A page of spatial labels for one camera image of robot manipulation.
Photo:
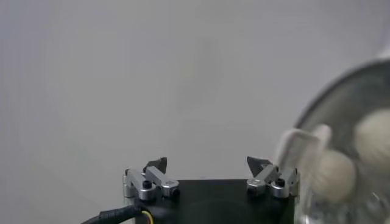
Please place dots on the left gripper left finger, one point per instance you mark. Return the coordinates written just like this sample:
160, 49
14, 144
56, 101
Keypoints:
146, 185

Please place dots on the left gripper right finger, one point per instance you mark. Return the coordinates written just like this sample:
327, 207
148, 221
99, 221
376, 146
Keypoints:
280, 184

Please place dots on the white steamed baozi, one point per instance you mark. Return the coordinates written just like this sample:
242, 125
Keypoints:
333, 176
374, 137

